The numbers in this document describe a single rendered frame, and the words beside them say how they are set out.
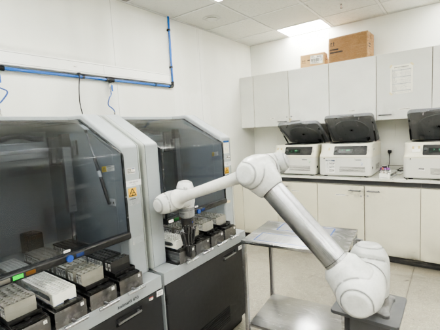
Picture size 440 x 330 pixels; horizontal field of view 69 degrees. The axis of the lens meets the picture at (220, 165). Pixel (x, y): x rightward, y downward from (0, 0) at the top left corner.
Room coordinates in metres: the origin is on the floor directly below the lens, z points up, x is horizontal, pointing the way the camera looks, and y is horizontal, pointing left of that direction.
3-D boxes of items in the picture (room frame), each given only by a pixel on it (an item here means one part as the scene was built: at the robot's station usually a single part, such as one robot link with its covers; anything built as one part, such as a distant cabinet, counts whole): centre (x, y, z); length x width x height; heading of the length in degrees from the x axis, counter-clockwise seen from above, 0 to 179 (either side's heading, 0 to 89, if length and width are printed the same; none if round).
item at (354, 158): (3.75, -1.54, 1.24); 0.62 x 0.56 x 0.69; 144
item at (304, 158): (4.10, -1.07, 1.22); 0.62 x 0.56 x 0.64; 142
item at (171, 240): (1.93, 0.37, 0.83); 0.30 x 0.10 x 0.06; 54
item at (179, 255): (2.01, 0.48, 0.78); 0.73 x 0.14 x 0.09; 54
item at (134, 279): (1.69, 0.72, 0.78); 0.73 x 0.14 x 0.09; 54
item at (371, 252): (1.32, -0.61, 0.87); 0.18 x 0.16 x 0.22; 148
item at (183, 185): (1.80, 0.21, 1.14); 0.13 x 0.11 x 0.16; 148
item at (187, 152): (2.20, 0.35, 1.28); 0.61 x 0.51 x 0.63; 144
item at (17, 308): (1.18, 0.80, 0.85); 0.12 x 0.02 x 0.06; 144
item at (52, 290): (1.36, 0.79, 0.83); 0.30 x 0.10 x 0.06; 54
